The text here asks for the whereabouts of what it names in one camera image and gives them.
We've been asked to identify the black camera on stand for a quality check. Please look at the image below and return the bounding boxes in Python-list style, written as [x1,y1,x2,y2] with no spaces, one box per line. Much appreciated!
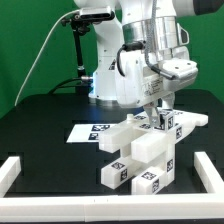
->
[74,6,115,22]

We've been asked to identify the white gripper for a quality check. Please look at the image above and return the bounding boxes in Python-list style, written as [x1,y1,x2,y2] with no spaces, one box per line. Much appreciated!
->
[115,50,198,127]

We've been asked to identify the white small chair part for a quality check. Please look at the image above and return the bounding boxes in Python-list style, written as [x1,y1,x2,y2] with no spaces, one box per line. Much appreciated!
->
[101,156,139,189]
[156,109,174,131]

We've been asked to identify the white chair seat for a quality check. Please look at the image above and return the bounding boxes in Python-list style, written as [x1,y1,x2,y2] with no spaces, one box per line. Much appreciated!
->
[99,113,175,189]

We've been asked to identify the white chair back frame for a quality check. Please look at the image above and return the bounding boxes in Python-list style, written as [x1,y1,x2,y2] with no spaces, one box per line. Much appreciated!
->
[125,110,208,145]

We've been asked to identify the white U-shaped fence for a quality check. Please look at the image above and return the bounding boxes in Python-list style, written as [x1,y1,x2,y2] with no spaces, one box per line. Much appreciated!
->
[0,152,224,222]

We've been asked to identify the white marker base plate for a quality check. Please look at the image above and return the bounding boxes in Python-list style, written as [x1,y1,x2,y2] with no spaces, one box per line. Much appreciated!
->
[67,124,113,143]

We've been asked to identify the black base cables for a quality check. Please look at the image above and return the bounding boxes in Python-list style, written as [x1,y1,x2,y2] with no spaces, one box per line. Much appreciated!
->
[48,77,92,95]

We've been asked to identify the white camera cable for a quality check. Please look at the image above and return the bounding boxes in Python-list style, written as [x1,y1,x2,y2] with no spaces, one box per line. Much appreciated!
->
[14,9,81,107]

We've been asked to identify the black camera stand pole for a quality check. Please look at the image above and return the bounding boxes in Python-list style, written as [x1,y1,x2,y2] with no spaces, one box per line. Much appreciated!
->
[61,18,90,95]

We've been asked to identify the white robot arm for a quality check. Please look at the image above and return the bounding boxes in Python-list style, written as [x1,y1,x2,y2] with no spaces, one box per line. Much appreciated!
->
[74,0,224,127]

